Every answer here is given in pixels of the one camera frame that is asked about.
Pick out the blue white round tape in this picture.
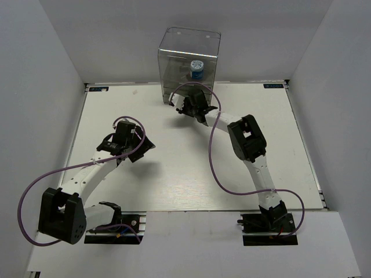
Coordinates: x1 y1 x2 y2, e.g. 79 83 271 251
190 60 204 79

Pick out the clear plastic drawer organizer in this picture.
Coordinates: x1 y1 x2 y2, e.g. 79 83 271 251
158 27 221 104

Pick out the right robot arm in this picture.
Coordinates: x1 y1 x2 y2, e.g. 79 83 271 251
169 89 288 232

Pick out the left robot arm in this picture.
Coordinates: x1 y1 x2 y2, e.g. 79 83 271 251
38 120 155 244

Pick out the left blue corner label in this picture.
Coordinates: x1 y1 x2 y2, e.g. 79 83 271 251
89 86 109 92

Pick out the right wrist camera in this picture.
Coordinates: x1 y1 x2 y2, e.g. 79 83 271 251
169 92 185 110

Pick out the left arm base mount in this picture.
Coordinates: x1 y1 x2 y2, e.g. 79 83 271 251
84 212 147 245

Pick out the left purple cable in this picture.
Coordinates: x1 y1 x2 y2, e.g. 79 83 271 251
17 116 147 247

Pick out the purple cable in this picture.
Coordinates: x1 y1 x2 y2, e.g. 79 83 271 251
169 82 305 239
17 116 147 247

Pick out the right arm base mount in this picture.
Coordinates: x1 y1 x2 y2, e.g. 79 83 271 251
237 213 298 247

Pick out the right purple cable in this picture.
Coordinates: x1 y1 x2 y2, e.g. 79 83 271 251
169 82 305 239

